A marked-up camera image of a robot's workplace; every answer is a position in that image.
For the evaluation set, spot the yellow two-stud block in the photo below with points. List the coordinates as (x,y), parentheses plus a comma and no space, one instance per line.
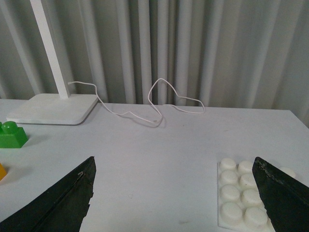
(3,172)

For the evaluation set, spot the white studded base plate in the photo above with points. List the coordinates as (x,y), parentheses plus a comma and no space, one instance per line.
(240,207)

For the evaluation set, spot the green two-stud block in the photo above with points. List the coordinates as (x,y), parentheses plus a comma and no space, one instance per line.
(12,136)

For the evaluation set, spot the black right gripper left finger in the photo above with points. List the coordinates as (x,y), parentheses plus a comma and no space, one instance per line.
(61,208)

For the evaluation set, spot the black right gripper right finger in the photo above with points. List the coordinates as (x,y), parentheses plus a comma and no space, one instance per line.
(285,199)

